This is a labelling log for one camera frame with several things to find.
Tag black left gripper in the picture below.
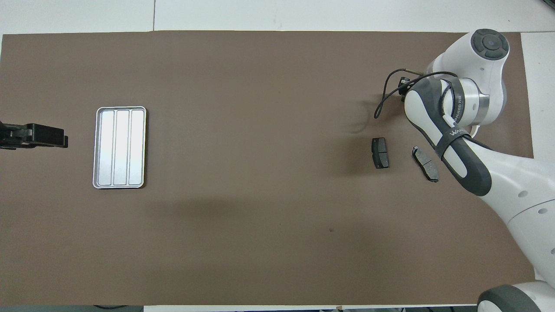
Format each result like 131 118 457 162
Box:
0 123 69 150

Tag silver metal ribbed tray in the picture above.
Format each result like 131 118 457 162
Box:
92 106 147 189

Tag short dark brake pad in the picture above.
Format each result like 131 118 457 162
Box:
371 137 389 169

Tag long curved brake pad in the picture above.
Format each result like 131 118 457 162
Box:
412 146 440 183

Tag brown table mat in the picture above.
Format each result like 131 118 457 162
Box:
0 30 536 306

